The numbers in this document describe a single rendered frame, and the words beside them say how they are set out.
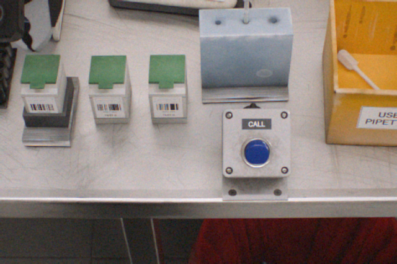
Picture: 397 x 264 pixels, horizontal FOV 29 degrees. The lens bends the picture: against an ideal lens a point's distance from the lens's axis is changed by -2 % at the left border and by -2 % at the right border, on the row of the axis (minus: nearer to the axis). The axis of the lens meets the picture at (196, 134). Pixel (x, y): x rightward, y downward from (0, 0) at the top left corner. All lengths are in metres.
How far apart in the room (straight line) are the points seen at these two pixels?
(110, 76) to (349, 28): 0.28
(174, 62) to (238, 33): 0.08
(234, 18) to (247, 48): 0.03
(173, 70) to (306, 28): 0.21
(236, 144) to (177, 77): 0.10
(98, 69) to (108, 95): 0.03
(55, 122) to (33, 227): 0.99
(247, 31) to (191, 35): 0.14
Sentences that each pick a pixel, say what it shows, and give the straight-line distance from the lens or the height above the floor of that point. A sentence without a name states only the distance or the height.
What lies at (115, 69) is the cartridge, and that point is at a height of 0.94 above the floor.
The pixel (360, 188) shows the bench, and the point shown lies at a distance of 0.86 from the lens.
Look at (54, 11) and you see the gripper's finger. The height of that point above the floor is 1.06.
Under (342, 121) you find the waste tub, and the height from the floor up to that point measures 0.92.
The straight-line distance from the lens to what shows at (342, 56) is 0.94.
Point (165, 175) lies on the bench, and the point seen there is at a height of 0.87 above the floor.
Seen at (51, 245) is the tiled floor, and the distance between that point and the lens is 1.83.
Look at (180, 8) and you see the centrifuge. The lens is 0.99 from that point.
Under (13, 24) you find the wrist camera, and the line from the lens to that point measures 0.67.
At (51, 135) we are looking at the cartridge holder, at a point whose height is 0.89.
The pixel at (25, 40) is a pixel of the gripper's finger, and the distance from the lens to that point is 0.81.
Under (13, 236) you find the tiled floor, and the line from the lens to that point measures 1.86.
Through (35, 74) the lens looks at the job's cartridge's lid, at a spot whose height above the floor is 0.96.
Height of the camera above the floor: 1.61
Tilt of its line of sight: 56 degrees down
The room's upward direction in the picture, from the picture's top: 3 degrees counter-clockwise
